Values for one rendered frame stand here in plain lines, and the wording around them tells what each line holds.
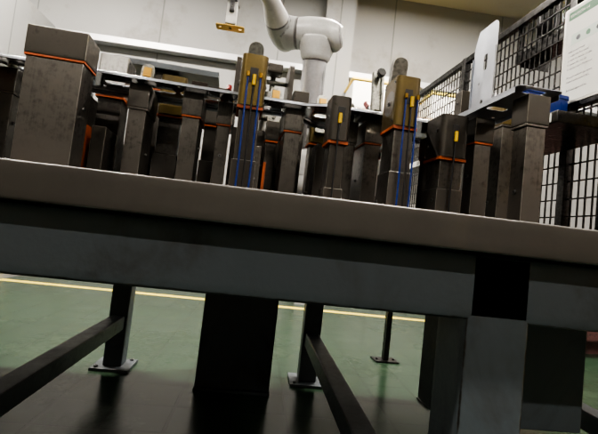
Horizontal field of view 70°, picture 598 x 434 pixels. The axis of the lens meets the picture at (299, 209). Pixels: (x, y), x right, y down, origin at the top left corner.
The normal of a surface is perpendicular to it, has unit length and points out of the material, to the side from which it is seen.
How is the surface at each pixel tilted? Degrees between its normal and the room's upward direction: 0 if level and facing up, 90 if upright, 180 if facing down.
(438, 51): 90
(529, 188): 90
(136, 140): 90
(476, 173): 90
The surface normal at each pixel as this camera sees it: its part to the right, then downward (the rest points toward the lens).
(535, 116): 0.17, -0.04
